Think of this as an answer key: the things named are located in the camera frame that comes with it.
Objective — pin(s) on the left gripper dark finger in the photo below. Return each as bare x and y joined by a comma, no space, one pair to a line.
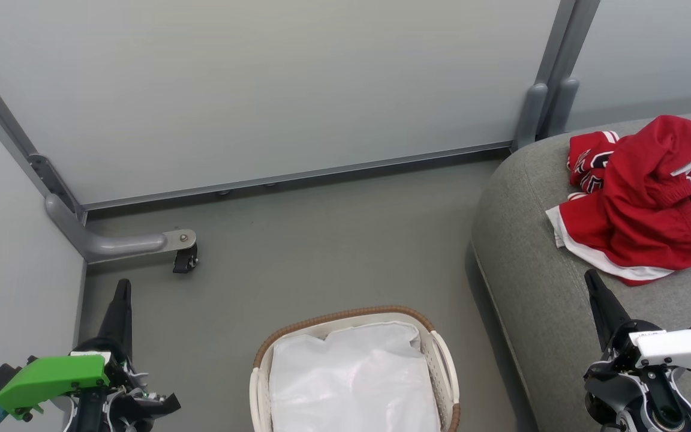
120,318

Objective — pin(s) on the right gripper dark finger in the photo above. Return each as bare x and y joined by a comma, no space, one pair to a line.
606,309

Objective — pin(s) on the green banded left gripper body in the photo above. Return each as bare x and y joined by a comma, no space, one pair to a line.
51,378

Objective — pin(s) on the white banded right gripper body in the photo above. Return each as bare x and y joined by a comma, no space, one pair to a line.
675,351

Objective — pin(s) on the red white striped sports garment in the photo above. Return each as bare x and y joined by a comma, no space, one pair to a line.
645,204

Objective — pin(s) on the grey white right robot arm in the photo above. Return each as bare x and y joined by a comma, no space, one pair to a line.
651,402

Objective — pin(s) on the woven rim white laundry basket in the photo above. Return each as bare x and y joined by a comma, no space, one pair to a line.
444,360

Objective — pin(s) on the white translucent cloth basket liner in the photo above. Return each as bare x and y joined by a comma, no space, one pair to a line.
351,384

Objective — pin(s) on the grey fabric sofa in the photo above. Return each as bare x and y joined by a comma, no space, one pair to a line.
537,288

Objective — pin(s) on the black caster wheel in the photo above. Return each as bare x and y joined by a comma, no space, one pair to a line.
185,259

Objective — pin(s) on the dark left wrist camera box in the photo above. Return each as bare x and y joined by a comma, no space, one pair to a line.
0,378

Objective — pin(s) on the grey partition foot bracket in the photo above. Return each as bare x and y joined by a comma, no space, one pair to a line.
117,245

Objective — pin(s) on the grey metal partition post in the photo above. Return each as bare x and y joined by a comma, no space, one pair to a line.
552,72
3,129

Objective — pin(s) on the grey metal partition floor rail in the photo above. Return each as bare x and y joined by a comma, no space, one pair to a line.
297,176

